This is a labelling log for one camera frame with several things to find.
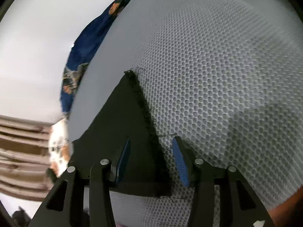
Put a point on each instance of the white floral pillow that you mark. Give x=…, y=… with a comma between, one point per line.
x=59, y=141

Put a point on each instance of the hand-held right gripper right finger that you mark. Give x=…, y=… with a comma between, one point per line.
x=178, y=160

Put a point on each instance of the brown striped curtain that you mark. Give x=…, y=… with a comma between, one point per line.
x=23, y=146

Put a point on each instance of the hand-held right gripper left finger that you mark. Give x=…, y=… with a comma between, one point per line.
x=124, y=156

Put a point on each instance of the black pants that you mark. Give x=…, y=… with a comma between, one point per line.
x=118, y=113

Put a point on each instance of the blue floral blanket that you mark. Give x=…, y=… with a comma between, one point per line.
x=80, y=52

